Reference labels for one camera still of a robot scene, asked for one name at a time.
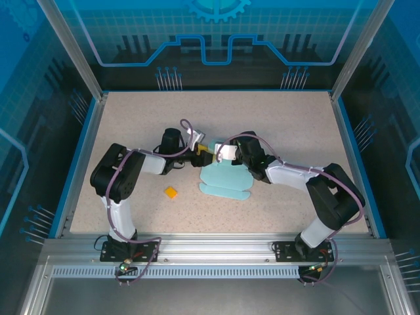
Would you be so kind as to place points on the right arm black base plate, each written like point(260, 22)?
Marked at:
point(282, 252)

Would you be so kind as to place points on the wide aluminium base rail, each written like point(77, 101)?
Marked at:
point(216, 249)

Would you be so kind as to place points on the aluminium frame post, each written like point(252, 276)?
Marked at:
point(357, 49)
point(75, 49)

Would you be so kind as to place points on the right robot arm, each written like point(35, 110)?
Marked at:
point(315, 229)

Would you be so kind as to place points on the small green light connector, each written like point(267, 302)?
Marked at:
point(126, 265)
point(316, 269)

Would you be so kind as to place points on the small orange block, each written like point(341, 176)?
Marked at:
point(171, 192)

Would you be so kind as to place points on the blue table edge strip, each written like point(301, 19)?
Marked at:
point(76, 164)
point(216, 90)
point(359, 164)

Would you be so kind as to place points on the aluminium side rail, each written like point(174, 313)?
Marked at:
point(351, 164)
point(86, 164)

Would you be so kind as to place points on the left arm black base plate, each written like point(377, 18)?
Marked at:
point(147, 252)

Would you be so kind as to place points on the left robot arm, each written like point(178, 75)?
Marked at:
point(121, 213)

